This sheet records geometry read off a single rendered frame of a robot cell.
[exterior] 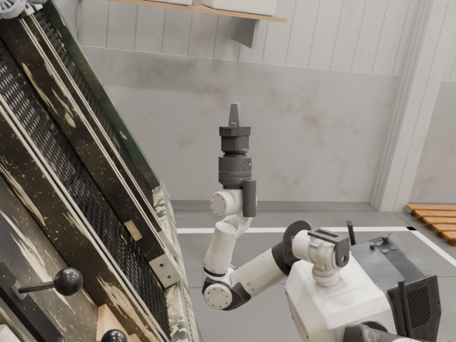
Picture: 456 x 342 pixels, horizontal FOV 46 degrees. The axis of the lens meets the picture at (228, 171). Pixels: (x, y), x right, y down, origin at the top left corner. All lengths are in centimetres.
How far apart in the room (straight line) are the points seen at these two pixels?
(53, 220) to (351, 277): 65
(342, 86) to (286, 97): 55
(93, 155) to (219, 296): 60
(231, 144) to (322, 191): 403
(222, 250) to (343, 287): 38
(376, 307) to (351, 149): 421
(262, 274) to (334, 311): 34
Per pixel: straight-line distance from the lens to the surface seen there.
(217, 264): 146
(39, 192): 113
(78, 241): 117
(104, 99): 261
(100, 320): 121
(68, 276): 74
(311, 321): 118
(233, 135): 134
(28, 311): 84
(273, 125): 488
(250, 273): 146
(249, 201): 136
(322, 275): 120
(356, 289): 120
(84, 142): 171
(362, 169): 547
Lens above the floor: 194
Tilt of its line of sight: 20 degrees down
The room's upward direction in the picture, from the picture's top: 8 degrees clockwise
